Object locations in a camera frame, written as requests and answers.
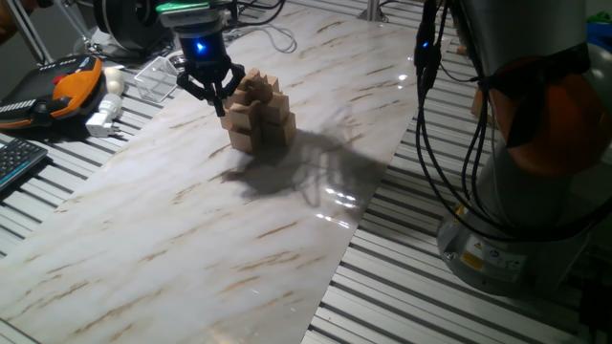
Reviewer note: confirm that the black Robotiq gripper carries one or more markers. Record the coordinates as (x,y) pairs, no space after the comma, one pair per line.
(205,55)

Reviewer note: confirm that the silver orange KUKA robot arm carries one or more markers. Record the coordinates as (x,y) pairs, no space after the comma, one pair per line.
(526,28)

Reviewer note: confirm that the large wooden cross block structure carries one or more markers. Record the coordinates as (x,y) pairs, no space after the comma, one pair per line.
(275,119)

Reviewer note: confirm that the clear plastic box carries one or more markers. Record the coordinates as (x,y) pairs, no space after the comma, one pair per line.
(155,79)

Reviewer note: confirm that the white egg shaped object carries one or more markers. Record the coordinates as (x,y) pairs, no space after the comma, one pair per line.
(115,81)

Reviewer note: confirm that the black round spool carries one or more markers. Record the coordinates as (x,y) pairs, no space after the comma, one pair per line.
(124,24)

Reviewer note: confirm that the white power adapter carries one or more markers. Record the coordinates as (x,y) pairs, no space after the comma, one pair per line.
(100,125)

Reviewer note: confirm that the orange black teach pendant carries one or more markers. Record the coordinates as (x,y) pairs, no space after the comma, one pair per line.
(72,91)

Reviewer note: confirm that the black computer keyboard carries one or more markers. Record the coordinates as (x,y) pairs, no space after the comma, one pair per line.
(19,160)

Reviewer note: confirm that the white marble pattern board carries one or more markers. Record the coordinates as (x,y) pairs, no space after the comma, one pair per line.
(143,286)

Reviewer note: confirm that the blue fabric bag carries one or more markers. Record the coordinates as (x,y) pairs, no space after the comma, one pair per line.
(600,33)

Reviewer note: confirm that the green cloth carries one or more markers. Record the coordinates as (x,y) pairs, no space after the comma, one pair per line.
(601,18)

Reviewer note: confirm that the green gripper mount plate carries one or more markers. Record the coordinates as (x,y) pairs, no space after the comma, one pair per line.
(181,6)

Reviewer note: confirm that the aluminium frame strut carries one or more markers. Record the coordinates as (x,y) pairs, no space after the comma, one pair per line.
(28,31)
(372,12)

